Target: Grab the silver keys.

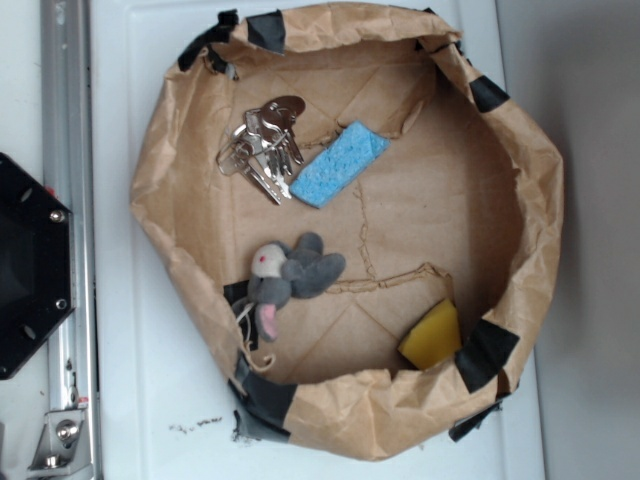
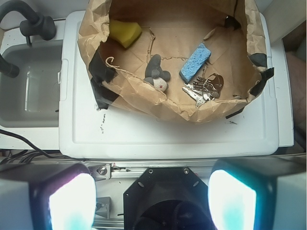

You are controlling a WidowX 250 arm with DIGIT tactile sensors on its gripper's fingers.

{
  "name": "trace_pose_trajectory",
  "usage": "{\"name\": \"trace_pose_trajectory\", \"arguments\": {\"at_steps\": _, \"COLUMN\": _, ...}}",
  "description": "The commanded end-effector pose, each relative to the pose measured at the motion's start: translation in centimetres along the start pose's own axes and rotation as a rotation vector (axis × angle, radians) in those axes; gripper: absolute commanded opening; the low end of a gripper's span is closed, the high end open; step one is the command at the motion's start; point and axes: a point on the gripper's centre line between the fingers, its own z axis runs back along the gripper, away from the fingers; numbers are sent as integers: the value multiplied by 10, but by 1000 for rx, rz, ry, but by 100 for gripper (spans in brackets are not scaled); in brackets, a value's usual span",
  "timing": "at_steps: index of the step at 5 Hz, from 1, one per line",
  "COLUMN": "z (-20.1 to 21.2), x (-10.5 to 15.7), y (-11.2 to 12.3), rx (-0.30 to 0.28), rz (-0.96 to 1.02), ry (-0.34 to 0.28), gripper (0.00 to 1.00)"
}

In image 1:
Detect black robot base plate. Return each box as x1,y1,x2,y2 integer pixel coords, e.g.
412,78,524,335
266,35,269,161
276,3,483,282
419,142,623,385
1,154,73,380

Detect brown paper bag bin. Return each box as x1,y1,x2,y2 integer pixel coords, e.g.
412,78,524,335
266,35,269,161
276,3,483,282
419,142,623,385
131,3,564,460

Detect silver key bunch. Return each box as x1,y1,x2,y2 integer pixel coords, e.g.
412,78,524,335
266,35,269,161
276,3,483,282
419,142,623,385
216,95,306,205

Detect aluminium extrusion rail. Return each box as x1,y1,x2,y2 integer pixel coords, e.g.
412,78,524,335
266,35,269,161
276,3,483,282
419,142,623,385
40,1,103,479

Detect blue sponge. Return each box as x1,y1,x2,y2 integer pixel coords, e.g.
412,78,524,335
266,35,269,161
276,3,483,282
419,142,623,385
290,121,391,208

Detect metal corner bracket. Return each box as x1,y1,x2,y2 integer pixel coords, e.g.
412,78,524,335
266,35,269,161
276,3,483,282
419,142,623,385
28,409,90,478

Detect grey plush bunny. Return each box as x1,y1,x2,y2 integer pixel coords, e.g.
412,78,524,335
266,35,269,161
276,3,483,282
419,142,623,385
246,232,346,342

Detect yellow sponge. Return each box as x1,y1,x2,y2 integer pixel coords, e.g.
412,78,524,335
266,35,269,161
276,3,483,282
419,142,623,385
398,299,462,370

